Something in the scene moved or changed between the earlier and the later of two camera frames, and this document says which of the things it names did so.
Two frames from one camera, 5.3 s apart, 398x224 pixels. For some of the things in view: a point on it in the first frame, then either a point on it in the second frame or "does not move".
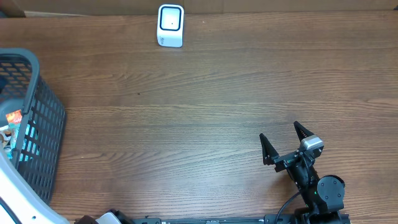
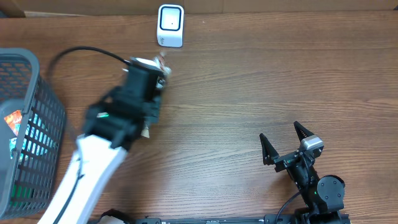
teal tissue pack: (15, 128) to (38, 141)
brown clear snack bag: (5, 138) to (161, 63)
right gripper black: (285, 161) does not move
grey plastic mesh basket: (39, 144) does not move
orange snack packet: (14, 117) does not move
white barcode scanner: (170, 25) does not move
